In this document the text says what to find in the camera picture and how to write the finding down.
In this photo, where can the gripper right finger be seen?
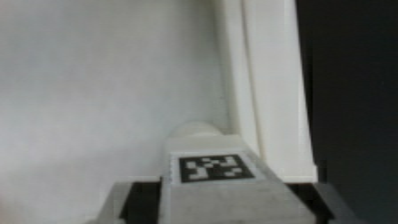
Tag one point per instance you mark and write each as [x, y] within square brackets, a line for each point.
[325, 203]

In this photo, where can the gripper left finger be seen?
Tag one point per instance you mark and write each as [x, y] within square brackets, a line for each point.
[132, 203]

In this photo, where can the white table leg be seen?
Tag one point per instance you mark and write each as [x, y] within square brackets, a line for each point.
[220, 188]

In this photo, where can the white square tabletop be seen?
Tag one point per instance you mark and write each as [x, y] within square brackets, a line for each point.
[117, 68]

